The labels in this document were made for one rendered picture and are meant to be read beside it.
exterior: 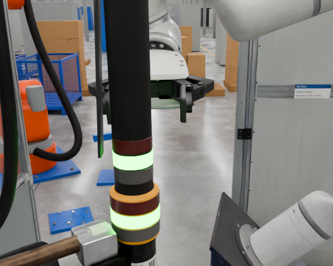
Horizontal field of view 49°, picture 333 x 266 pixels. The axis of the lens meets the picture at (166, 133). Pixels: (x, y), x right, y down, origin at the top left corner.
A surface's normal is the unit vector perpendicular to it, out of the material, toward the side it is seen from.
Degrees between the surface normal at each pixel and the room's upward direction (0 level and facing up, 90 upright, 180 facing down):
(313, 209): 58
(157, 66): 17
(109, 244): 90
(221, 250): 44
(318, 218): 75
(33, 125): 90
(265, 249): 68
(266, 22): 116
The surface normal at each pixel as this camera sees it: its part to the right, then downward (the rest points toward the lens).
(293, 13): 0.16, 0.72
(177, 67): 0.06, -0.84
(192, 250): -0.01, -0.95
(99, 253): 0.54, 0.25
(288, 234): -0.58, -0.11
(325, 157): -0.05, 0.32
